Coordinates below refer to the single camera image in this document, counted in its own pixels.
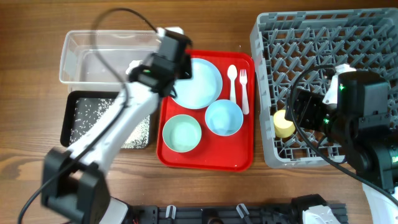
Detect left black cable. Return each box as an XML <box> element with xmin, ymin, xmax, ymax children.
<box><xmin>17</xmin><ymin>7</ymin><xmax>159</xmax><ymax>224</ymax></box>

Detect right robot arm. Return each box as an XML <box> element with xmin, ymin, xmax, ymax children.
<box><xmin>287</xmin><ymin>65</ymin><xmax>397</xmax><ymax>223</ymax></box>

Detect white plastic spoon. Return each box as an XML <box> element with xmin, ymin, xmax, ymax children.
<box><xmin>227</xmin><ymin>65</ymin><xmax>238</xmax><ymax>103</ymax></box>

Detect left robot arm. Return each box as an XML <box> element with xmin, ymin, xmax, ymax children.
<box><xmin>41</xmin><ymin>30</ymin><xmax>192</xmax><ymax>223</ymax></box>

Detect white tissue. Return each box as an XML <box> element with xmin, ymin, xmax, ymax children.
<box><xmin>125</xmin><ymin>60</ymin><xmax>142</xmax><ymax>75</ymax></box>

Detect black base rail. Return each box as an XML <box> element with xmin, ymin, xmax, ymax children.
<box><xmin>124</xmin><ymin>203</ymin><xmax>348</xmax><ymax>224</ymax></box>

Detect white plastic fork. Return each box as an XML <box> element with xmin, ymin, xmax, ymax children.
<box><xmin>239</xmin><ymin>69</ymin><xmax>249</xmax><ymax>114</ymax></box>

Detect yellow plastic cup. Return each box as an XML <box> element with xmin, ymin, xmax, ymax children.
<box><xmin>273</xmin><ymin>110</ymin><xmax>295</xmax><ymax>138</ymax></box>

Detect red serving tray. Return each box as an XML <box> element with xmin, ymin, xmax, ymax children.
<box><xmin>156</xmin><ymin>50</ymin><xmax>256</xmax><ymax>172</ymax></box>

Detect light blue bowl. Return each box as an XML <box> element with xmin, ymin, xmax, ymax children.
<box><xmin>205</xmin><ymin>100</ymin><xmax>244</xmax><ymax>136</ymax></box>

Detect black cable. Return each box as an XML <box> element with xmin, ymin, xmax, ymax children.
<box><xmin>17</xmin><ymin>7</ymin><xmax>159</xmax><ymax>224</ymax></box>
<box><xmin>287</xmin><ymin>64</ymin><xmax>398</xmax><ymax>200</ymax></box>

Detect right black cable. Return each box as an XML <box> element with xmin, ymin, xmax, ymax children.
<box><xmin>287</xmin><ymin>64</ymin><xmax>398</xmax><ymax>200</ymax></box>

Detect light blue plate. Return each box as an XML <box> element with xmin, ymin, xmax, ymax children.
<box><xmin>173</xmin><ymin>58</ymin><xmax>223</xmax><ymax>110</ymax></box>

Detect mint green bowl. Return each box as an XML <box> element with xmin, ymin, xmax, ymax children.
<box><xmin>162</xmin><ymin>114</ymin><xmax>202</xmax><ymax>153</ymax></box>

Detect rice and food scraps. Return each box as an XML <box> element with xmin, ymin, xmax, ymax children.
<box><xmin>67</xmin><ymin>98</ymin><xmax>150</xmax><ymax>149</ymax></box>

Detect clear plastic bin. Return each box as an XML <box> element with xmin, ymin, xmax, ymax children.
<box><xmin>59</xmin><ymin>30</ymin><xmax>160</xmax><ymax>92</ymax></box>

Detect black plastic tray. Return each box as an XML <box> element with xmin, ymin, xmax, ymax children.
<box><xmin>60</xmin><ymin>91</ymin><xmax>151</xmax><ymax>149</ymax></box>

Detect grey dishwasher rack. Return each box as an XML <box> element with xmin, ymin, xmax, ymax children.
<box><xmin>250</xmin><ymin>8</ymin><xmax>397</xmax><ymax>169</ymax></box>

